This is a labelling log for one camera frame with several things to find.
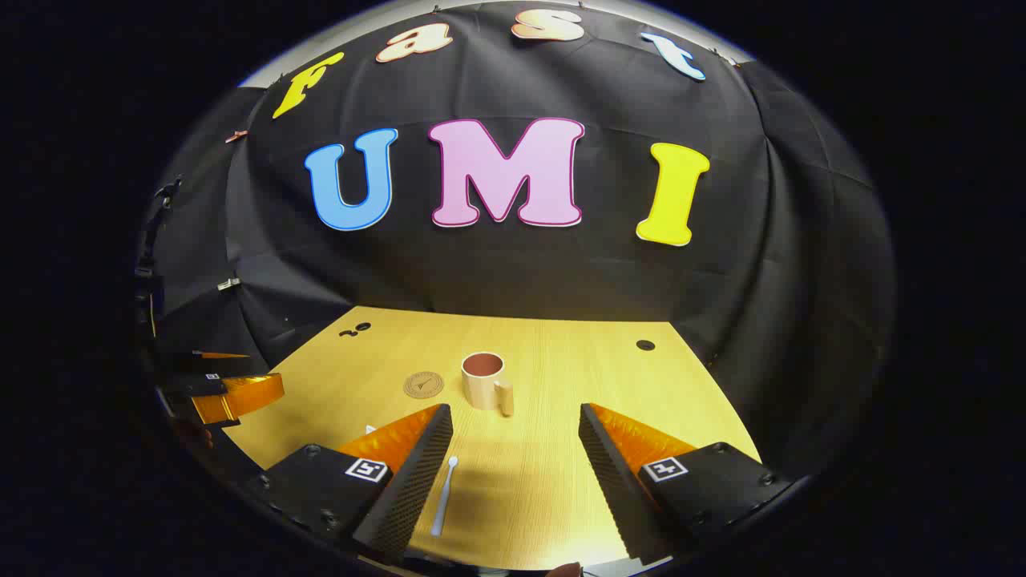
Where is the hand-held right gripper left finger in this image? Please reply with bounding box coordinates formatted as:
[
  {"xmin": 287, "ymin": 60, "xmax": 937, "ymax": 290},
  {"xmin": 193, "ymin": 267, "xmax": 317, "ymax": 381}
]
[{"xmin": 248, "ymin": 403, "xmax": 454, "ymax": 562}]

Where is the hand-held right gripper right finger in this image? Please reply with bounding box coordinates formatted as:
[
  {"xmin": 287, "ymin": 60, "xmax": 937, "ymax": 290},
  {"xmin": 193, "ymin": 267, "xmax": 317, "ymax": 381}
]
[{"xmin": 579, "ymin": 403, "xmax": 794, "ymax": 566}]

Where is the white and blue toothbrush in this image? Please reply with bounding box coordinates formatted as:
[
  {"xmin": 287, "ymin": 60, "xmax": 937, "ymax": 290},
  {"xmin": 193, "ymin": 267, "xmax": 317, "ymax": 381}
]
[{"xmin": 430, "ymin": 456, "xmax": 459, "ymax": 538}]

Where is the beige cup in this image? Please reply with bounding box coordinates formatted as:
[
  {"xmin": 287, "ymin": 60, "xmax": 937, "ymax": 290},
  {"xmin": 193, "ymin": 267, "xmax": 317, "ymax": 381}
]
[{"xmin": 461, "ymin": 352, "xmax": 515, "ymax": 418}]

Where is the wooden desktop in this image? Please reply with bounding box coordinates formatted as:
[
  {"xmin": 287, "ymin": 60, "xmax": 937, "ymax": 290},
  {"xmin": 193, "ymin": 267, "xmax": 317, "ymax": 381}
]
[{"xmin": 223, "ymin": 305, "xmax": 762, "ymax": 571}]

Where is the black backdrop cloth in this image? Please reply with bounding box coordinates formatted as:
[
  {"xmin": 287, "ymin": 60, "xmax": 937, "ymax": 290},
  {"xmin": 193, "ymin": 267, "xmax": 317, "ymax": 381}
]
[{"xmin": 136, "ymin": 0, "xmax": 897, "ymax": 482}]

